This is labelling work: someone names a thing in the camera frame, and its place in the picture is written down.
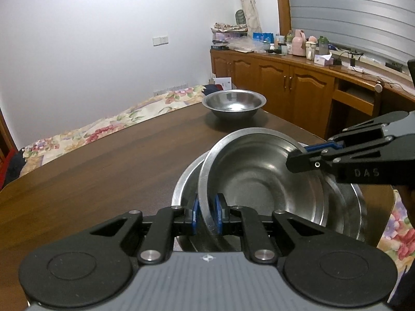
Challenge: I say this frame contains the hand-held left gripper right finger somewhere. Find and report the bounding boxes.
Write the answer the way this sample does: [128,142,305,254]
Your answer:
[212,193,325,264]

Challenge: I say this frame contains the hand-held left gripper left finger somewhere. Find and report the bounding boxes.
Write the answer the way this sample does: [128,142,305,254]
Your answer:
[89,194,200,265]

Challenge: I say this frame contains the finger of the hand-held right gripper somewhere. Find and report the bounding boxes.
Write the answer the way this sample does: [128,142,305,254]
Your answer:
[304,111,410,154]
[286,135,393,173]

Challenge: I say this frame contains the large stainless steel bowl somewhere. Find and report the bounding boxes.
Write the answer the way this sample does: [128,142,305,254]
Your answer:
[171,142,369,254]

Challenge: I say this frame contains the floral cloth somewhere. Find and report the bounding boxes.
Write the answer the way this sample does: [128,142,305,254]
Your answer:
[378,189,415,268]

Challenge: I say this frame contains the tissue box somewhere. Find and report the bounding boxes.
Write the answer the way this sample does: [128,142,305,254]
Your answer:
[313,53,334,67]

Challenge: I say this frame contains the wooden sideboard cabinet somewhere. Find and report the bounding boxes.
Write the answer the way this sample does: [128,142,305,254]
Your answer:
[210,48,415,144]

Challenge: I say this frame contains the green lidded bottle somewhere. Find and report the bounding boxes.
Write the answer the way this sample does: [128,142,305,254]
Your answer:
[317,36,330,56]

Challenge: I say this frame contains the pink lidded cup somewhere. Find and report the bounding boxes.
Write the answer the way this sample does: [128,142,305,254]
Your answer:
[305,36,319,61]

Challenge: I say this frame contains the pink thermos jug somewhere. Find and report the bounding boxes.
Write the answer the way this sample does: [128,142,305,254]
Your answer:
[291,29,307,58]

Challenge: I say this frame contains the white paper boxes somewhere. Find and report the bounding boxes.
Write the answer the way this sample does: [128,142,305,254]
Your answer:
[211,77,233,92]

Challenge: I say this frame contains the dark blue cloth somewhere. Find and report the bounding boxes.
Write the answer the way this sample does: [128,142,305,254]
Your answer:
[203,84,225,97]

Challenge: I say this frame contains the grey window blind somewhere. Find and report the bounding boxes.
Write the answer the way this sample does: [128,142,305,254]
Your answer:
[285,0,415,63]

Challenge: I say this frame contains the floral bed blanket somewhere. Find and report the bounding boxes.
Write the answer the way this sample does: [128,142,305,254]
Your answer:
[19,84,212,169]

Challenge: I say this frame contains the clear plastic bags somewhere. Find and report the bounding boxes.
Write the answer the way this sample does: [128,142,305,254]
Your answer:
[227,36,270,53]

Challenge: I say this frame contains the stack of newspapers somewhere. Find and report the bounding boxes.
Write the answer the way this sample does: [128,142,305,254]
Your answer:
[210,22,249,35]

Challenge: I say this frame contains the beige patterned curtain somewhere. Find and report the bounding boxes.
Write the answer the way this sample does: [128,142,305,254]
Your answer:
[231,0,263,33]

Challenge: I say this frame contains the dark clothes pile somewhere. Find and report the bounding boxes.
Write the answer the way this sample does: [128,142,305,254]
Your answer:
[4,148,26,187]

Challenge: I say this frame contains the wooden chair post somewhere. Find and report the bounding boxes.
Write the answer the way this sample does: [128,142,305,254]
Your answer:
[372,80,386,118]

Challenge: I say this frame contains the black charger with cable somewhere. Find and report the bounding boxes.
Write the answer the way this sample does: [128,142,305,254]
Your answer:
[333,49,365,69]

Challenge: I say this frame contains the wooden window frame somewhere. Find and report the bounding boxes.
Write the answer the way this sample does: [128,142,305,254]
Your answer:
[274,0,293,36]

